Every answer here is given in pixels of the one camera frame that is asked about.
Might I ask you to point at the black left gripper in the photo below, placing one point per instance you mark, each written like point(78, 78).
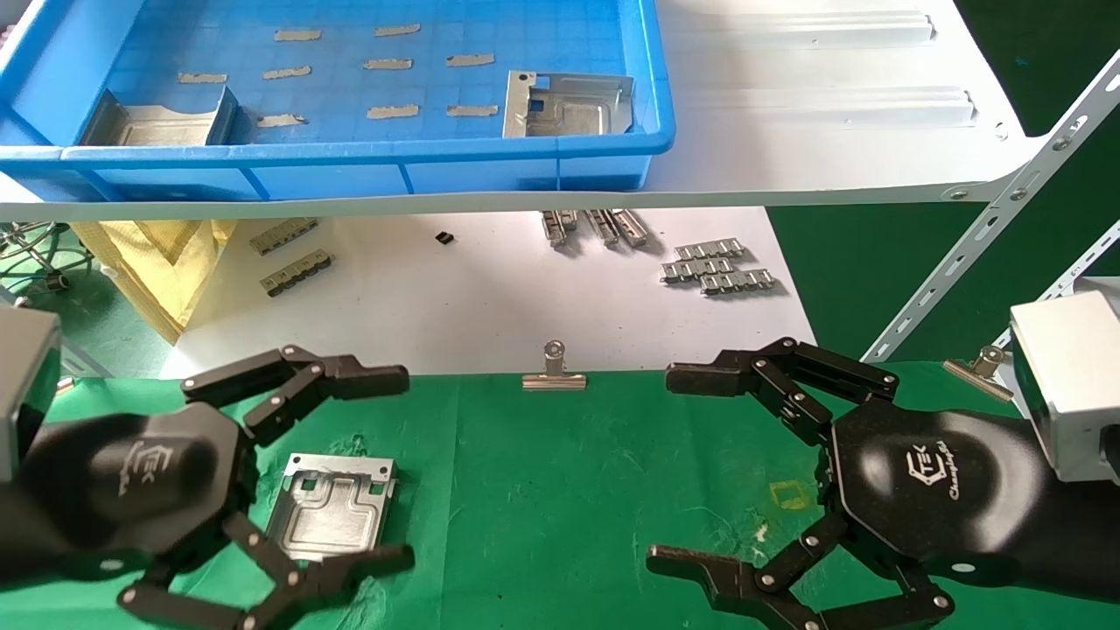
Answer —
point(131, 481)

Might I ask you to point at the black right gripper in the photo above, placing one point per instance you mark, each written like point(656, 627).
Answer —
point(936, 490)

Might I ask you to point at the stamped sheet metal bracket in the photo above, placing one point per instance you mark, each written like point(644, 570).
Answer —
point(577, 114)
point(157, 131)
point(332, 516)

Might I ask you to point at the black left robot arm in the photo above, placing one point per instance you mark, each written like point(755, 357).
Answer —
point(17, 534)

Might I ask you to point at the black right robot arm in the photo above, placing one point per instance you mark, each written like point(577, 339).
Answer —
point(1081, 542)

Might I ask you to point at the grey metal connector strip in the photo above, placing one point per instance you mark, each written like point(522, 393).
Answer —
point(632, 227)
point(709, 248)
point(284, 236)
point(738, 281)
point(602, 226)
point(558, 226)
point(697, 268)
point(297, 272)

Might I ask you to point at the white paper sheet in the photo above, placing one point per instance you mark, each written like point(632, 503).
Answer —
point(455, 306)

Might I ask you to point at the yellow padded bag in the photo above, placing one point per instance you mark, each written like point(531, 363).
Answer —
point(166, 280)

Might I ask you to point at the grey perforated angle bar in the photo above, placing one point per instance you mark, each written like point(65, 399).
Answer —
point(83, 360)

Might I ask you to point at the small black cylinder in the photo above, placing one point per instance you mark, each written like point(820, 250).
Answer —
point(57, 282)

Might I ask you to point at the blue plastic bin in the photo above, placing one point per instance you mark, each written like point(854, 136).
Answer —
point(350, 166)

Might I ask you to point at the short perforated angle bar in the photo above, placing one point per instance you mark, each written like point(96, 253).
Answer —
point(1063, 280)

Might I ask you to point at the beige tape strip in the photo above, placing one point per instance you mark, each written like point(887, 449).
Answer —
point(297, 35)
point(472, 110)
point(281, 120)
point(397, 30)
point(202, 77)
point(392, 111)
point(470, 59)
point(287, 72)
point(388, 64)

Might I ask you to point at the long perforated angle bar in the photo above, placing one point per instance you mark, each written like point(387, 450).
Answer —
point(1006, 197)

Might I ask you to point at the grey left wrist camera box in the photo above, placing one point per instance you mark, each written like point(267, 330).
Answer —
point(26, 376)

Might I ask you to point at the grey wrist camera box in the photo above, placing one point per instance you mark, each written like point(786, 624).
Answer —
point(1067, 376)
point(26, 376)

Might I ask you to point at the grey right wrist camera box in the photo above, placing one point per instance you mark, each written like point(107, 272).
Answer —
point(1067, 376)

